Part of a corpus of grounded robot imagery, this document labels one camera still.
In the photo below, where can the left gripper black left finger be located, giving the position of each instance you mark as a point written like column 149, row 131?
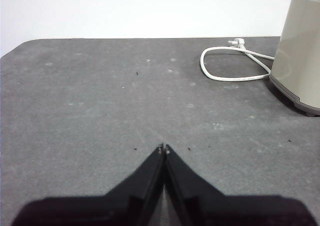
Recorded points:
column 112, row 208

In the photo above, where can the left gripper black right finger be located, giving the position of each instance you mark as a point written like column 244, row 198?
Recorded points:
column 225, row 211

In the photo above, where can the cream two-slot toaster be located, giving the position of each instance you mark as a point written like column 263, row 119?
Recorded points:
column 300, row 48

